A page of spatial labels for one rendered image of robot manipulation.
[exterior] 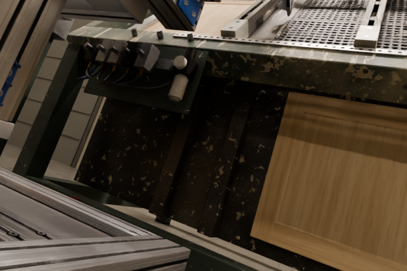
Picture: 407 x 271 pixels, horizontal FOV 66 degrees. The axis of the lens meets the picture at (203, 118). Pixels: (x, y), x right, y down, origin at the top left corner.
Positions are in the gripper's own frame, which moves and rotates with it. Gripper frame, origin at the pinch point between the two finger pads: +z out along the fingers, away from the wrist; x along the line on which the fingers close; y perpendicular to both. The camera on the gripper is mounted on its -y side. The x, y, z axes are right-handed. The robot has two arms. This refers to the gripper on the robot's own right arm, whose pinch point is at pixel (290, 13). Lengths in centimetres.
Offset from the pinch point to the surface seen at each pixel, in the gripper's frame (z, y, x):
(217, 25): 0.6, 27.6, 17.9
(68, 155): 272, 379, -78
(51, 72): 187, 502, -183
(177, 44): -3, 28, 49
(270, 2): -4.0, 9.9, -2.2
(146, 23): -2, 60, 27
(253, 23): -1.3, 9.9, 19.2
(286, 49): -2.7, -11.5, 44.8
